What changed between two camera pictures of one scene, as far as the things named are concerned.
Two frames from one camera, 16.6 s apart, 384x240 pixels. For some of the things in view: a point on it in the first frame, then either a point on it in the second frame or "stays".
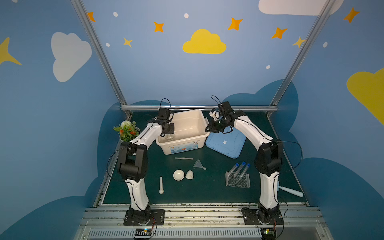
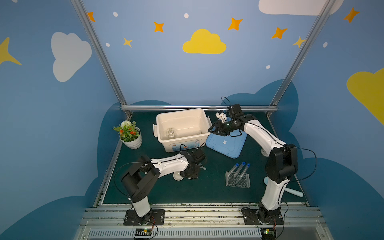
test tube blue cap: (239, 169) stays
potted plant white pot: (128, 130) stays
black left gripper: (168, 129) to (194, 169)
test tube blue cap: (248, 165) stays
